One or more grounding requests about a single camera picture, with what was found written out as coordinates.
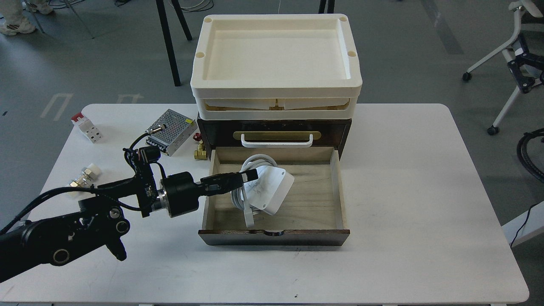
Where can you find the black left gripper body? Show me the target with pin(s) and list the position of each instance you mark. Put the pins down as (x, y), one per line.
(182, 193)

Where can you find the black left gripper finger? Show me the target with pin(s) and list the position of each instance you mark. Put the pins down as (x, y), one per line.
(233, 179)
(213, 189)

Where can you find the white charger with cable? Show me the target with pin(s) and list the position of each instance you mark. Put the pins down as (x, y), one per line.
(267, 193)

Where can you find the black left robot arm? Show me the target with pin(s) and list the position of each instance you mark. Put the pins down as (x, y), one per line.
(101, 222)

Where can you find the dark wooden cabinet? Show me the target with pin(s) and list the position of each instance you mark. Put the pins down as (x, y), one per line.
(222, 138)

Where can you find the metal mesh power supply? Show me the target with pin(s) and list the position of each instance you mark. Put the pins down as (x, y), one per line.
(178, 129)

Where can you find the open wooden drawer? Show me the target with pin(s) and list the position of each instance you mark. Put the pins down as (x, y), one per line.
(297, 199)

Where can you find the white capped metal fitting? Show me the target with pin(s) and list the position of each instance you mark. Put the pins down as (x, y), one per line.
(87, 176)

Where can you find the cream plastic stacked tray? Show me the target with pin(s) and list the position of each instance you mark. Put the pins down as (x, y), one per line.
(276, 67)

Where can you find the red white terminal block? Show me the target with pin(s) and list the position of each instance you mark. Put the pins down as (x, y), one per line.
(87, 127)

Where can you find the black table leg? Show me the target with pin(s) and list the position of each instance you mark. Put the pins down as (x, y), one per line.
(167, 36)

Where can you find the white shoe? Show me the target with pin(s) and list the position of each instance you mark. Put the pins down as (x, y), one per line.
(23, 26)

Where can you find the white office chair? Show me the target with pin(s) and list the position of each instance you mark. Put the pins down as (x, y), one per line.
(525, 67)

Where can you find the white cabinet handle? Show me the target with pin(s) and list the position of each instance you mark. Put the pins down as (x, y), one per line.
(276, 144)

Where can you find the brass valve red handle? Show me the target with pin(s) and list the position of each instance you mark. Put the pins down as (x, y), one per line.
(200, 153)

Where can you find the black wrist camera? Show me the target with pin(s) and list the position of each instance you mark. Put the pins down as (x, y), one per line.
(145, 155)

